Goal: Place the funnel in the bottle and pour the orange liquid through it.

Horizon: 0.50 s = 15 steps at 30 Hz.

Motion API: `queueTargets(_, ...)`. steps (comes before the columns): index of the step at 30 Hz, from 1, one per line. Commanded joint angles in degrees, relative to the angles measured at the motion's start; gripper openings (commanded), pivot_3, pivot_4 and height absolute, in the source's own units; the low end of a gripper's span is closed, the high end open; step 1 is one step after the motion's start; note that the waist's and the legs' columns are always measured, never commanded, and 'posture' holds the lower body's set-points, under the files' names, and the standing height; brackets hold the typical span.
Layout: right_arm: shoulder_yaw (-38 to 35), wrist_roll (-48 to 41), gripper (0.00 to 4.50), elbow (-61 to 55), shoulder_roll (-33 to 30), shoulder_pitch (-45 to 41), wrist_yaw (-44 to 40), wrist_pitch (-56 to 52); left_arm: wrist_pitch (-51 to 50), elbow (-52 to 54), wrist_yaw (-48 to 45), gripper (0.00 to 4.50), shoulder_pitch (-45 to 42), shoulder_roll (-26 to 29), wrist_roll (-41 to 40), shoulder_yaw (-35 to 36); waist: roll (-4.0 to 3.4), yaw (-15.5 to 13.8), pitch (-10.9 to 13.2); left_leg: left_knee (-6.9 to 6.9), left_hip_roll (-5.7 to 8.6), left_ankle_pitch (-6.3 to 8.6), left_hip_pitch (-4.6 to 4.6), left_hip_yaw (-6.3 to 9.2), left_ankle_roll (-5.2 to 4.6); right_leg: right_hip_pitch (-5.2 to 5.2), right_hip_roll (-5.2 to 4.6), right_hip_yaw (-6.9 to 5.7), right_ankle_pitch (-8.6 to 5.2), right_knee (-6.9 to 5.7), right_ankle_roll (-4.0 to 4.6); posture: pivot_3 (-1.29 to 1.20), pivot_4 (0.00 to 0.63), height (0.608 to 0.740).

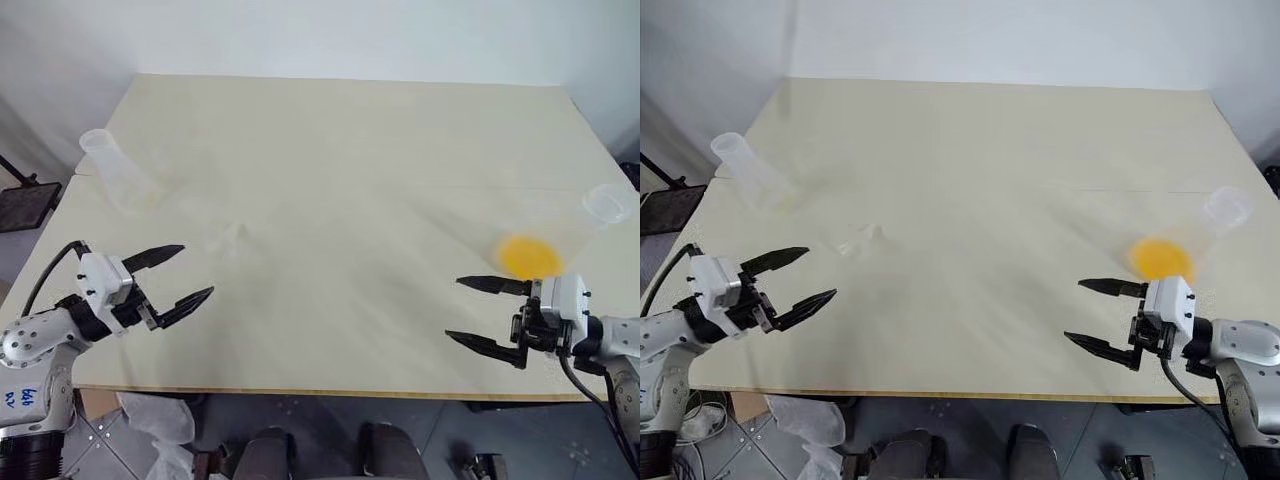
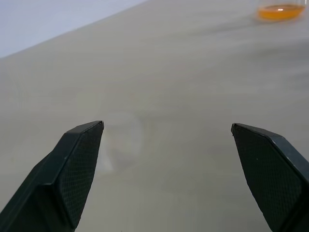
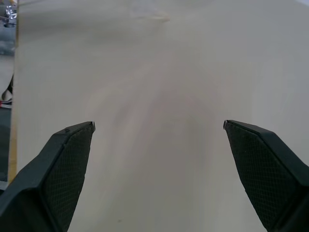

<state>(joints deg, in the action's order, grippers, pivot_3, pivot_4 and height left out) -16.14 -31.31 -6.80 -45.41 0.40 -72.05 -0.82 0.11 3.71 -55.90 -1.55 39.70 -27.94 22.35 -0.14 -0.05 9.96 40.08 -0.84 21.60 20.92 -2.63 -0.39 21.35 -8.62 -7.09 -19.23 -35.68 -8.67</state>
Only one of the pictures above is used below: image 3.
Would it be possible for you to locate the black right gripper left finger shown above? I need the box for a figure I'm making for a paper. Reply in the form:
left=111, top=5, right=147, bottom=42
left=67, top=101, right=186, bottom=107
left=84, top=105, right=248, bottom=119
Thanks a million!
left=0, top=121, right=96, bottom=232

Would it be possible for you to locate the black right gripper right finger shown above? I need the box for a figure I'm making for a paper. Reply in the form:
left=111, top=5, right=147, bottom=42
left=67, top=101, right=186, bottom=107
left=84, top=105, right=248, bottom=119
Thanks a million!
left=223, top=119, right=309, bottom=232

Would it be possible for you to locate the crumpled silver foil object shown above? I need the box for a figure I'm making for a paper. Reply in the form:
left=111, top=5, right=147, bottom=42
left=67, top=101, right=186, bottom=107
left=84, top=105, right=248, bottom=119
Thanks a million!
left=0, top=4, right=18, bottom=27

